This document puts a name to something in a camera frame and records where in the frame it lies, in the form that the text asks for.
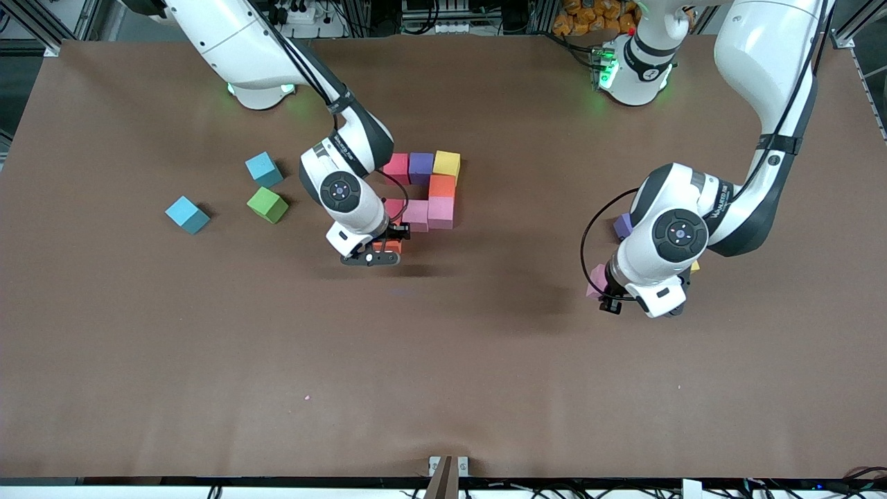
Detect blue foam block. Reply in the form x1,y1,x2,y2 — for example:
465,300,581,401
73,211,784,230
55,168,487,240
165,195,211,235
245,151,285,189

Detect silver metal rack equipment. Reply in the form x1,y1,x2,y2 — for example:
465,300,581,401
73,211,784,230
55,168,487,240
401,0,482,35

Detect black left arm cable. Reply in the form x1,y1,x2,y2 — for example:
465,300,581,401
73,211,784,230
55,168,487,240
579,0,836,302

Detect metal bracket with brown wedge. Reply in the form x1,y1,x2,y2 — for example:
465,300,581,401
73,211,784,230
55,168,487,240
424,455,471,499

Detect brown table cover sheet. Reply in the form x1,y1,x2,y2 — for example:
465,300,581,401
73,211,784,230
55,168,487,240
0,33,887,480

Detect aluminium frame profile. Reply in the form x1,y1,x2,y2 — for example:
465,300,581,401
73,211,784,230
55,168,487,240
0,0,105,58
832,0,887,143

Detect white power strip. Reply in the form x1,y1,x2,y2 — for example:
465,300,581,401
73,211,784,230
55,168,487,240
267,0,347,39

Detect bag of orange items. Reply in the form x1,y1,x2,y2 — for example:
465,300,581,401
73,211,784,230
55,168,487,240
552,0,642,37

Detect green foam block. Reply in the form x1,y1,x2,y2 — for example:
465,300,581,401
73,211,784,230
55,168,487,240
246,186,290,225

